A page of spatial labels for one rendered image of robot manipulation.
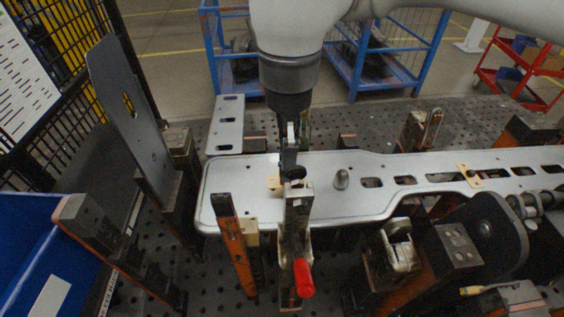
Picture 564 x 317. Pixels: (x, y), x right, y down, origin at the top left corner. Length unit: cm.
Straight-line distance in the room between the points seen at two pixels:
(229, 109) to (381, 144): 70
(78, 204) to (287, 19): 35
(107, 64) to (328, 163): 49
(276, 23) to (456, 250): 40
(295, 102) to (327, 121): 89
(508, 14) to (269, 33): 24
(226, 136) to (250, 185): 19
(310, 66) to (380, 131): 95
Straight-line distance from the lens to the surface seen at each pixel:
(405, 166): 69
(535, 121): 107
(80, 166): 76
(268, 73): 36
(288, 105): 38
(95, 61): 43
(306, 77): 35
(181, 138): 65
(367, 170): 65
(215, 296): 81
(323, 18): 33
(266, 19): 32
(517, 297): 53
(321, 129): 120
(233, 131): 73
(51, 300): 49
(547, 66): 315
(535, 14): 32
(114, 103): 45
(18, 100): 72
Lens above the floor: 146
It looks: 46 degrees down
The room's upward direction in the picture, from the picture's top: straight up
